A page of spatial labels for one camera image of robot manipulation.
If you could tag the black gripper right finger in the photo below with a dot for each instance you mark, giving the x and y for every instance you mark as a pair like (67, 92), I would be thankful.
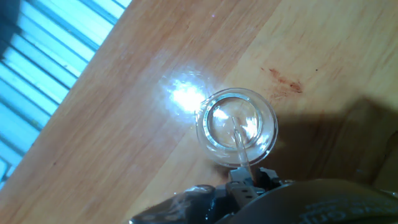
(267, 179)

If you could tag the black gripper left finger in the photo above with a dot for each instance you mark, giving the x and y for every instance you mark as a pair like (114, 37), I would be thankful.
(241, 186)

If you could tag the glass dropper with red bulb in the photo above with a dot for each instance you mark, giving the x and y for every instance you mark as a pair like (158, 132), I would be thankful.
(241, 146)

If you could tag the clear glass beaker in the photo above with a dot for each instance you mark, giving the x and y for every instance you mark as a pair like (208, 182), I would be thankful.
(217, 149)

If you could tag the wooden board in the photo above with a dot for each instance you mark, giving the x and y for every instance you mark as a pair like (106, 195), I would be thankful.
(124, 109)

